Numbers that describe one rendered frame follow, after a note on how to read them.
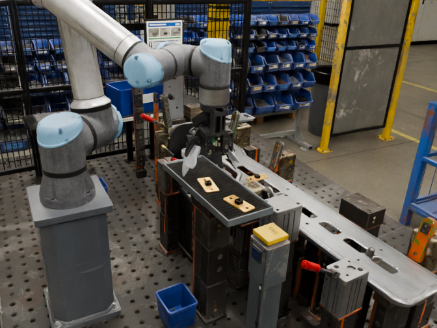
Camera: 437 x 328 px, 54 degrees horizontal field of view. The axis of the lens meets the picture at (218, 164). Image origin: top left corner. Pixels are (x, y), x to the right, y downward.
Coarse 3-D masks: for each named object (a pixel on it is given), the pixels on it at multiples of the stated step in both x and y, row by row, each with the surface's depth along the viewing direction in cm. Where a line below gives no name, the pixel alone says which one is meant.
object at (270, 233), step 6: (258, 228) 99; (264, 228) 99; (270, 228) 99; (276, 228) 99; (258, 234) 97; (264, 234) 97; (270, 234) 97; (276, 234) 97; (282, 234) 97; (264, 240) 96; (270, 240) 95; (276, 240) 96; (282, 240) 97
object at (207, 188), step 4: (200, 180) 120; (204, 180) 118; (208, 180) 118; (200, 184) 118; (204, 184) 118; (208, 184) 117; (212, 184) 118; (204, 188) 116; (208, 188) 116; (212, 188) 116; (216, 188) 116; (208, 192) 114; (212, 192) 114
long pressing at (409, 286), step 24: (264, 168) 167; (288, 192) 150; (336, 216) 136; (312, 240) 124; (336, 240) 124; (360, 240) 124; (408, 264) 115; (384, 288) 105; (408, 288) 106; (432, 288) 107
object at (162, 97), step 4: (160, 96) 178; (164, 96) 176; (168, 96) 179; (172, 96) 179; (160, 100) 177; (164, 100) 177; (164, 104) 177; (168, 104) 178; (164, 108) 178; (168, 108) 179; (164, 112) 180; (168, 112) 180; (164, 116) 182; (168, 116) 181; (164, 120) 184; (168, 120) 181; (168, 124) 182
